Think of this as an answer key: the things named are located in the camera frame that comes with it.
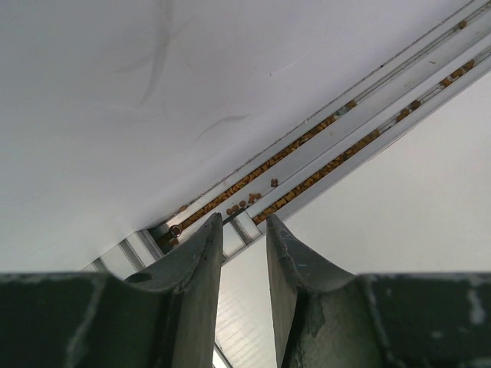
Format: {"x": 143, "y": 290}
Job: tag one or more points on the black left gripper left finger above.
{"x": 162, "y": 316}

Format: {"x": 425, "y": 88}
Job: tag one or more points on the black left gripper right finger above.
{"x": 325, "y": 316}

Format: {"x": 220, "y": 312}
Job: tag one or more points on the aluminium enclosure frame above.
{"x": 326, "y": 147}

